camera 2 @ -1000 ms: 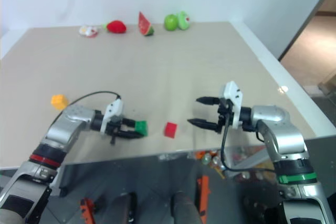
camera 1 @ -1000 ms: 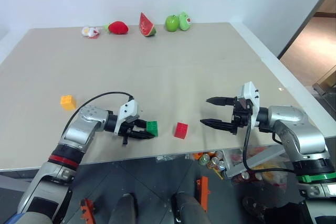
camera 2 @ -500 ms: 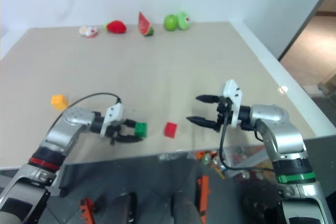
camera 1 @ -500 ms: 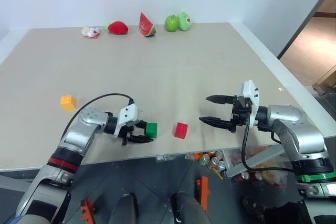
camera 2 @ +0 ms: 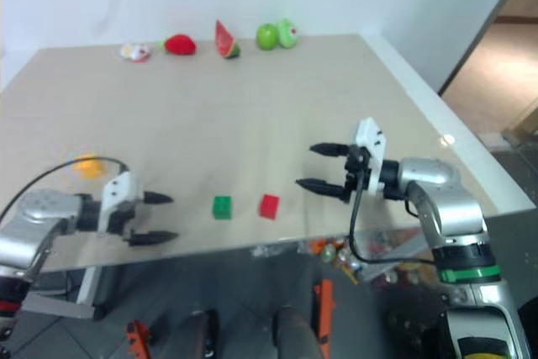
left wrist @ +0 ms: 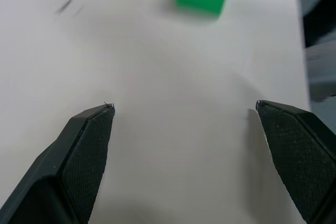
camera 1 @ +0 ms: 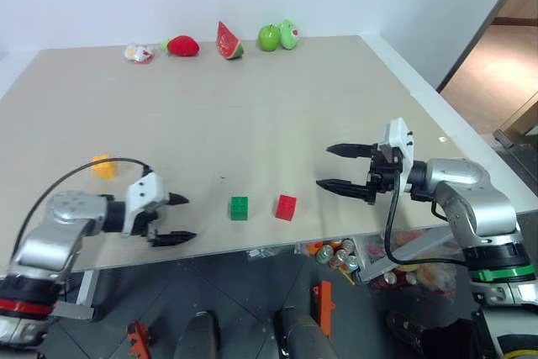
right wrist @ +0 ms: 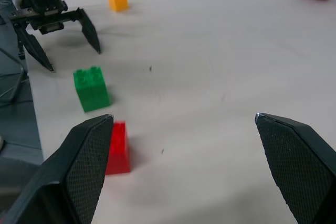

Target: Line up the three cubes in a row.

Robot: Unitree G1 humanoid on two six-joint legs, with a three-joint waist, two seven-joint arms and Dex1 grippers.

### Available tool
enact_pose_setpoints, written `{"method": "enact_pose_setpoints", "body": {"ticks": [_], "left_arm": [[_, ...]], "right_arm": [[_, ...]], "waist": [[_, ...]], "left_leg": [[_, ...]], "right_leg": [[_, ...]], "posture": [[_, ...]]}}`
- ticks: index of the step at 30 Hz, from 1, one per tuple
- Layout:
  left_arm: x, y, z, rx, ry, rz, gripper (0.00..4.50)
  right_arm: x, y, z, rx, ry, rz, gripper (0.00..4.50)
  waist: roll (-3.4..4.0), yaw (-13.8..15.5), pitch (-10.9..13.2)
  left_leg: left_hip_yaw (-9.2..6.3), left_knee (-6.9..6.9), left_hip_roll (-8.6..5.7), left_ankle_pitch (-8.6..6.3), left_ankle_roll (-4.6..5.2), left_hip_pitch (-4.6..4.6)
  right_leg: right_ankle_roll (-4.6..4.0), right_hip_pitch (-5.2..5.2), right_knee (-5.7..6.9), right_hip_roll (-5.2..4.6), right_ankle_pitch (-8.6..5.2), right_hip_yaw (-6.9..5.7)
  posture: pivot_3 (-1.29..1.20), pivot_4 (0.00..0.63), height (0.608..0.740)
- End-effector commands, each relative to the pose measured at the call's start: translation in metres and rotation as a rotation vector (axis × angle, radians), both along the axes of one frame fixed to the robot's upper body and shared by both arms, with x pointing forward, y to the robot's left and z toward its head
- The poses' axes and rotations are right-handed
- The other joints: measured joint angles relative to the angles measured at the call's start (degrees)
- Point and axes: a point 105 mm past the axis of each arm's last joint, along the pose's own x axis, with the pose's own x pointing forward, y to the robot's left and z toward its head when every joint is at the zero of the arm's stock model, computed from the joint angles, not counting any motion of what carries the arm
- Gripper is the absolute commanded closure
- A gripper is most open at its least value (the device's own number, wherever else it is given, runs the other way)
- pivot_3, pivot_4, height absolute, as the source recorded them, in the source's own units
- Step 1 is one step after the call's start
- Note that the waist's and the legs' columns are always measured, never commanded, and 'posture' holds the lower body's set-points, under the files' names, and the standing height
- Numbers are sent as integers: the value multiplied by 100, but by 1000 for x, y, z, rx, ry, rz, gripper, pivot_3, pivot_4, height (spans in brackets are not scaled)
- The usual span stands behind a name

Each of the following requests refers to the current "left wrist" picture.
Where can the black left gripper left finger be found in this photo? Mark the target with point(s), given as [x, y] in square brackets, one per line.
[65, 171]

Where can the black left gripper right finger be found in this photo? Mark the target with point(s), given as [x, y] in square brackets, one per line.
[302, 161]

